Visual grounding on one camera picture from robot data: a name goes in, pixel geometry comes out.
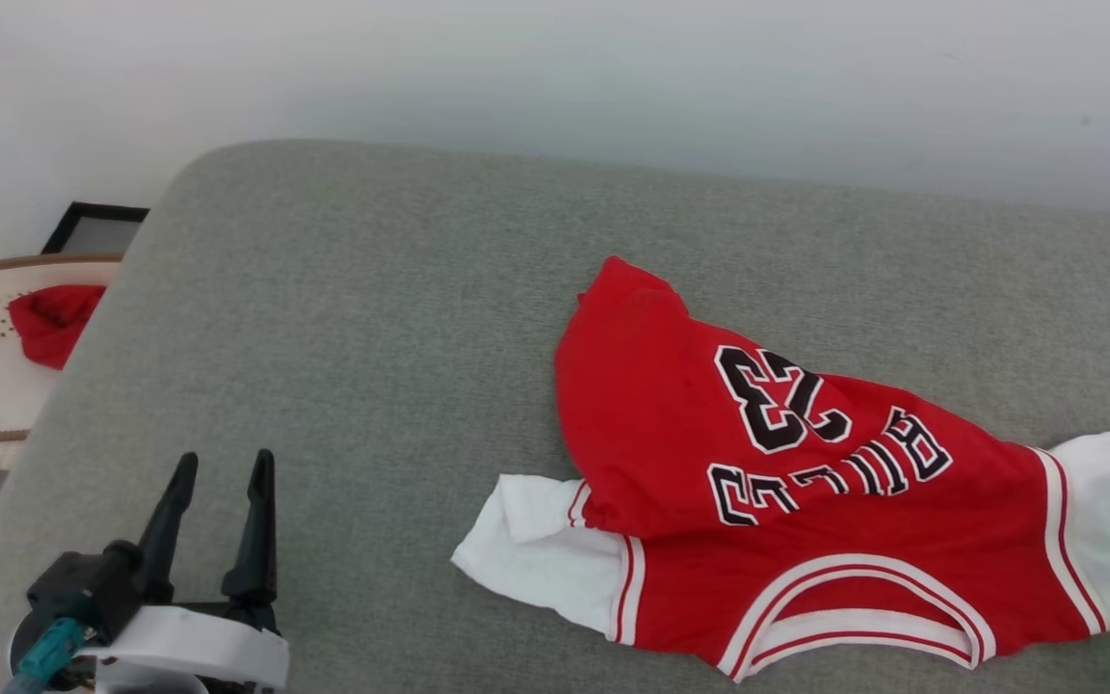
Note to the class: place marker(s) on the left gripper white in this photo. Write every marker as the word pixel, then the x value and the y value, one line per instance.
pixel 198 646

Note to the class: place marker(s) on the red basketball jersey white sleeves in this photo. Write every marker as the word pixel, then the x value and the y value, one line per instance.
pixel 806 501

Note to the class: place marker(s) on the grey fabric sofa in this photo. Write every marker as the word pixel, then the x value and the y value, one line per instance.
pixel 372 337

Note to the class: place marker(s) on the red cloth in basket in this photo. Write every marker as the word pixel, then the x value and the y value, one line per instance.
pixel 54 323

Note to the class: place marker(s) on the black framed floor panel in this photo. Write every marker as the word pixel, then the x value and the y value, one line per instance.
pixel 97 231

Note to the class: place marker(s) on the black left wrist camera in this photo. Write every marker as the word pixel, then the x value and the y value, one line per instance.
pixel 83 583

